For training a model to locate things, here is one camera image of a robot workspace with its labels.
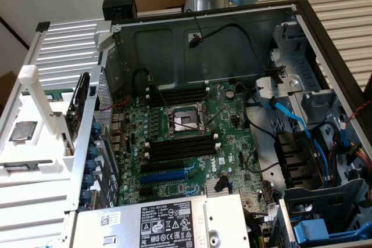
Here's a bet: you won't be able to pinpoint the short black expansion slot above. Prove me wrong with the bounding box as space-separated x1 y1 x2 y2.
138 186 154 199

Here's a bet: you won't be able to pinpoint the silver power supply unit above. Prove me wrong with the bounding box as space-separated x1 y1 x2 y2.
69 194 251 248

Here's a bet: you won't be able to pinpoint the silver finned heatsink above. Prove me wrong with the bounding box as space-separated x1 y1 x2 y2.
206 178 234 196

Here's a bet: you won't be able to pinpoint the green motherboard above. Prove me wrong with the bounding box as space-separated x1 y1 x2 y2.
110 81 281 217

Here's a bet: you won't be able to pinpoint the black graphics card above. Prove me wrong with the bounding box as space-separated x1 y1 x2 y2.
65 72 91 156

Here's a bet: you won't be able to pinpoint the CPU socket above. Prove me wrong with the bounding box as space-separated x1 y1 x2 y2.
165 102 212 141

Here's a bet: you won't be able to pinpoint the black RAM slot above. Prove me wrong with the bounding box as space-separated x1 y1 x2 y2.
148 94 210 107
146 144 219 159
145 138 221 153
145 133 221 148
146 89 210 102
146 85 210 97
146 81 210 92
148 149 219 164

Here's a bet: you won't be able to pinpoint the blue expansion slot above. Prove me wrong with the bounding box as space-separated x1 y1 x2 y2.
138 168 194 185

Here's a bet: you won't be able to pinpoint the blue disk carrier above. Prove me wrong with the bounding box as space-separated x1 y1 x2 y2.
292 218 372 245

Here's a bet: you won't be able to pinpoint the red black twisted wire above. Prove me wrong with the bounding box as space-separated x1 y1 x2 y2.
98 96 132 113
347 99 372 121

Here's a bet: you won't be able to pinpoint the black table corner cap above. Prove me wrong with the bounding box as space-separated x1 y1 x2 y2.
35 21 51 33

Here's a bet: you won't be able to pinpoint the silver disk bay cage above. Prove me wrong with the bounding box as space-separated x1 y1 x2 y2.
269 15 329 98

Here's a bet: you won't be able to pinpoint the open grey PC case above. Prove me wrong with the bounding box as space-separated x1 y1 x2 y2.
68 0 372 248

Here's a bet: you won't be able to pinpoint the black disk wire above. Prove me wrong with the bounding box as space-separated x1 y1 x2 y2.
185 9 288 85

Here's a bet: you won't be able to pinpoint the black plastic box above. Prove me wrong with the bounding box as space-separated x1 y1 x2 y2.
103 0 137 24

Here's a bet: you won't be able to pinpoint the metal socket cover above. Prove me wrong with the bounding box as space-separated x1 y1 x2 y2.
200 84 227 127

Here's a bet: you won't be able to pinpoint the silver disk bay bracket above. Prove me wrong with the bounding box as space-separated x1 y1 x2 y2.
255 75 303 108

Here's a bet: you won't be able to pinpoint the black fan shroud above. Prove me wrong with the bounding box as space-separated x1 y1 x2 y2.
274 131 323 189

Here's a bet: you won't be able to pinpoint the white parts rack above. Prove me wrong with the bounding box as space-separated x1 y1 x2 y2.
0 64 98 188

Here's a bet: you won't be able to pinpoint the long black expansion slot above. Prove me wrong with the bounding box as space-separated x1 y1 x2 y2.
140 158 187 174

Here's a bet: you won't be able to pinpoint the green RAM stick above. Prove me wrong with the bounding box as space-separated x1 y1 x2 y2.
40 91 75 102

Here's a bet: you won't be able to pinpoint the silver CPU chip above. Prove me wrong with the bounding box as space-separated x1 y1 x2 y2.
9 120 38 142

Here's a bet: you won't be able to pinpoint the coloured power wire bundle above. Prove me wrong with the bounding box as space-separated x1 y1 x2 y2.
347 140 372 169

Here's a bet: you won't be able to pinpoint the thin metal locking lever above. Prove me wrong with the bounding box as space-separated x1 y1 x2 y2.
170 118 203 131
148 77 175 115

